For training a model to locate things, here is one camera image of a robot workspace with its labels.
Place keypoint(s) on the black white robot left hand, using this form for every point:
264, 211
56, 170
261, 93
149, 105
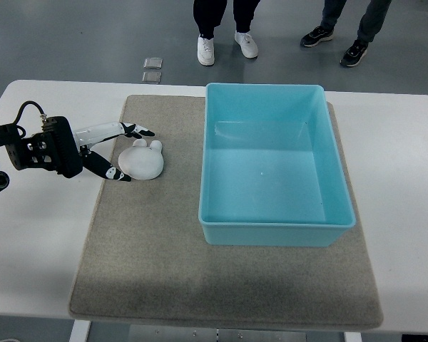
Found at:
86, 138

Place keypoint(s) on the white bunny plush toy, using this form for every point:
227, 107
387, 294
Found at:
142, 161

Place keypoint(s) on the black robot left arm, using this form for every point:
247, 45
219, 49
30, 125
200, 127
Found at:
52, 149

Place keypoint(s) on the light blue plastic box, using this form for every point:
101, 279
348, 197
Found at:
272, 173

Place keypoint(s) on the lower metal floor plate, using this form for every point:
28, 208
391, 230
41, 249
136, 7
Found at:
152, 77

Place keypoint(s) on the metal floor plate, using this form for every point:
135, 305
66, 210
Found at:
153, 63
152, 77

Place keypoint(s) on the upper metal floor plate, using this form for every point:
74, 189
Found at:
153, 63

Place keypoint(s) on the grey felt mat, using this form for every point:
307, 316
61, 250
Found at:
145, 259

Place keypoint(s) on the person in white sneakers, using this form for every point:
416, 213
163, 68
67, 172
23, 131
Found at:
208, 15

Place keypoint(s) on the white table leg left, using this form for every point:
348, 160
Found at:
80, 331

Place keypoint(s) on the white table leg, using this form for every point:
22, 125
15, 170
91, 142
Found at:
80, 331
352, 337

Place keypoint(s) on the metal table crossbar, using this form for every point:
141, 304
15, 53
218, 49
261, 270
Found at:
167, 333

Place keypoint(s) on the white table leg right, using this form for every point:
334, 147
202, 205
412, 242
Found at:
352, 337

